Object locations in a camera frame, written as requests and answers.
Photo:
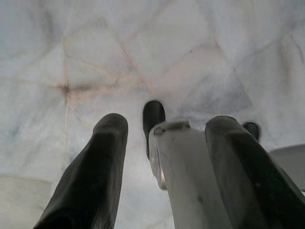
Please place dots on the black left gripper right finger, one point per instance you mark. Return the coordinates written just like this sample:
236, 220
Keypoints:
250, 186

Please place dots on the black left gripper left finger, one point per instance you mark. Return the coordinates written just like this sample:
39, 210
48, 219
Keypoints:
90, 179

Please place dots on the silver robot left leg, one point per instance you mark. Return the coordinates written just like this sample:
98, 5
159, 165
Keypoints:
190, 167

